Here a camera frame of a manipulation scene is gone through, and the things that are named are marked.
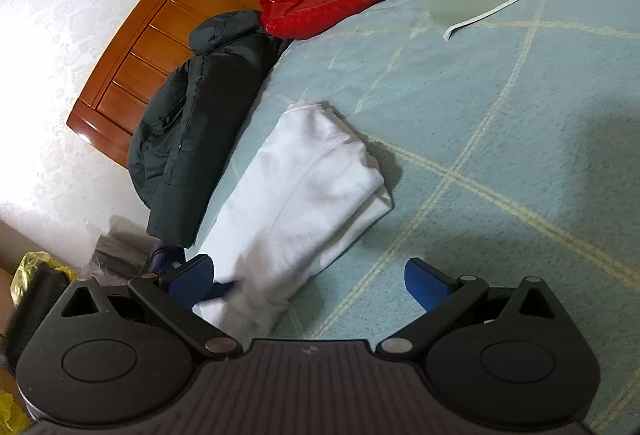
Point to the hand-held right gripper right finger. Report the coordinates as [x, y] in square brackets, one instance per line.
[425, 280]

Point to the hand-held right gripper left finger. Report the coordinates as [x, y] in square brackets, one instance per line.
[192, 277]

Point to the white printed long-sleeve shirt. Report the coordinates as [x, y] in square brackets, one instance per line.
[300, 195]

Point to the dark blue shoe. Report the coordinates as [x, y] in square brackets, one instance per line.
[167, 260]

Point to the yellow plastic bag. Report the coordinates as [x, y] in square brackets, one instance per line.
[35, 270]

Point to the teal checked bed sheet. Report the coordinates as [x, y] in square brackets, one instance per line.
[500, 140]

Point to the dark green padded jacket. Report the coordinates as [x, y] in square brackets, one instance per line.
[200, 115]

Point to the wooden headboard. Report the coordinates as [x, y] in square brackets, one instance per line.
[150, 50]

